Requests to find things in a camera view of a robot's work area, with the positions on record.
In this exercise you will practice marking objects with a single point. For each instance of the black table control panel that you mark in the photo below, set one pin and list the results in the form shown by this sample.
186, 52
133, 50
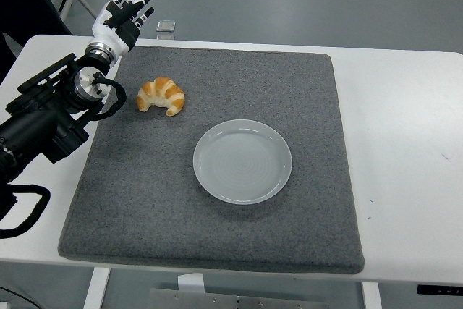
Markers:
439, 289

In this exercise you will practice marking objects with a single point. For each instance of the grey metal plate with screws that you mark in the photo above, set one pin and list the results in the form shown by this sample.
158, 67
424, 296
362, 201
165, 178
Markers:
217, 300

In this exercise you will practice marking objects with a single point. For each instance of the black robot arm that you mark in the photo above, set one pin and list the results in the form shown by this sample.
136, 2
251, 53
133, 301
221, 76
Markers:
32, 124

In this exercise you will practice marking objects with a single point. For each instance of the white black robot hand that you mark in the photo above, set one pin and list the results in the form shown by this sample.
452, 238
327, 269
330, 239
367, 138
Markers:
119, 16

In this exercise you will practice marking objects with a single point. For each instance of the grey felt mat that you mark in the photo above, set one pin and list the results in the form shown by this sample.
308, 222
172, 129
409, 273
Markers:
144, 186

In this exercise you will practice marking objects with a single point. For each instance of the small clear square floor piece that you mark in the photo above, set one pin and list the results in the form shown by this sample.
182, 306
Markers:
165, 37
166, 25

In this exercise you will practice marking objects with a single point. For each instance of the white table leg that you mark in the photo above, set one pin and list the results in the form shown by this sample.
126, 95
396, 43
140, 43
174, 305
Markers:
372, 296
97, 287

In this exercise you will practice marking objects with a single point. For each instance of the pale grey round plate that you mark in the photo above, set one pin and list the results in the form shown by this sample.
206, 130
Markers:
242, 162

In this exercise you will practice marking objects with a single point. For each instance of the golden croissant bread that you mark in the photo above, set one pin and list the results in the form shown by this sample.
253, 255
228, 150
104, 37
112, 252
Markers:
159, 90

